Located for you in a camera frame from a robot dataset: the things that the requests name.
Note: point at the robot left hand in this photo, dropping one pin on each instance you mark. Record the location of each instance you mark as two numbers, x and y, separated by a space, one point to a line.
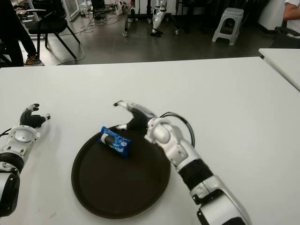
29 119

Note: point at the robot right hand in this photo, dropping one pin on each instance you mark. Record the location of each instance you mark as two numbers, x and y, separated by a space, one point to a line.
139 117

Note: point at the blue Oreo cookie pack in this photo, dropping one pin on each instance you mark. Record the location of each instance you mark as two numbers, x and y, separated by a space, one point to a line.
116 143

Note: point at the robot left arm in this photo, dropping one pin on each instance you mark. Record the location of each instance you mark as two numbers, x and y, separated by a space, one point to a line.
12 150

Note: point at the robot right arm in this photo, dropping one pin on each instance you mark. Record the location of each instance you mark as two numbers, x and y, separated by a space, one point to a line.
185 159

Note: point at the round dark brown tray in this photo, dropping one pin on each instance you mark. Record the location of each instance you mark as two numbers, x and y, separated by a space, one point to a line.
117 178

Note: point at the person in black clothes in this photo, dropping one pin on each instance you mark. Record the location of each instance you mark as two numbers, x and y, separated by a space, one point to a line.
16 30

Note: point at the black chair with grey armrests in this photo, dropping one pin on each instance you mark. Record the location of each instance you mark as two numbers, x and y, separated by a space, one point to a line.
52 24

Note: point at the white humanoid robot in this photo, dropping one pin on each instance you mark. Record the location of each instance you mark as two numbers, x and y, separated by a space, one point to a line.
156 17

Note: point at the white bag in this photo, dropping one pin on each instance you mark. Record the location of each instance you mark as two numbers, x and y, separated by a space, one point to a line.
121 8

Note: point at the white framed panel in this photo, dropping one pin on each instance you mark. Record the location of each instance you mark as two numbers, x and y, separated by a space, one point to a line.
71 10

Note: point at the white plastic stool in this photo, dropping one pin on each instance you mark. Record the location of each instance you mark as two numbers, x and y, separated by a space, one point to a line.
228 25

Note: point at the black padded chair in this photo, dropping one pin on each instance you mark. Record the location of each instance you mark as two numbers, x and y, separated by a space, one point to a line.
284 37

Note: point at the person in white shirt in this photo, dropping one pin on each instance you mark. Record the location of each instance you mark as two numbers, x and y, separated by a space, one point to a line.
291 10

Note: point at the black wheeled metal frame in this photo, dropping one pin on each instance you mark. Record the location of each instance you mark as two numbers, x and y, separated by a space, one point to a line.
125 21

